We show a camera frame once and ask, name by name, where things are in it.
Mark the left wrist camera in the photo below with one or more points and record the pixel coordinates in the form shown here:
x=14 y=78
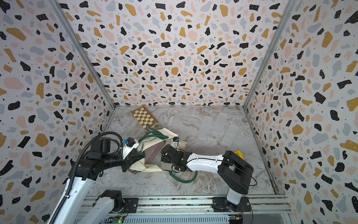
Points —
x=128 y=146

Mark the cream canvas tote bag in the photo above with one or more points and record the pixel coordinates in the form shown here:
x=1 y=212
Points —
x=151 y=138

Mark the wooden chess board box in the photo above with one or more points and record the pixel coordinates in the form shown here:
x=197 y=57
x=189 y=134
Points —
x=145 y=118

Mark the aluminium corner post left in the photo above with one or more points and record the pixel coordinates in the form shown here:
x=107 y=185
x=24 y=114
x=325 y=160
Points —
x=56 y=8

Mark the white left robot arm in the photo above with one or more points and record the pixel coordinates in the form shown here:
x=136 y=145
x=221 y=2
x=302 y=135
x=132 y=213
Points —
x=82 y=176

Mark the pink translucent case in bag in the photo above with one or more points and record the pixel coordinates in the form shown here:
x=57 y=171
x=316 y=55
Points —
x=153 y=154

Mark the yellow triangular plastic piece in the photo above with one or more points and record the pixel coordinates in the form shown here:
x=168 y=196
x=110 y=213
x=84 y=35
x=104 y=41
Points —
x=238 y=152

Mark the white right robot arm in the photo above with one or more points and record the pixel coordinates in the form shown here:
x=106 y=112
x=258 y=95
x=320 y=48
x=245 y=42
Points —
x=233 y=170

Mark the aluminium corner post right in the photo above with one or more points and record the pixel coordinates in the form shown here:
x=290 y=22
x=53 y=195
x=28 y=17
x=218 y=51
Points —
x=280 y=28

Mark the aluminium corner post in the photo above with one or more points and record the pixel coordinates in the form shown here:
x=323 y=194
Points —
x=56 y=8
x=280 y=28

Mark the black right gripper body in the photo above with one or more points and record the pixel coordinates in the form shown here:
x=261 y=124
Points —
x=164 y=160

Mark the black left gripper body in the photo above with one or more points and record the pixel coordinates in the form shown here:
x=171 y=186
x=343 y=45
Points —
x=113 y=162

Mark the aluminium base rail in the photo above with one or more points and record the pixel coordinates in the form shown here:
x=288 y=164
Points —
x=252 y=209

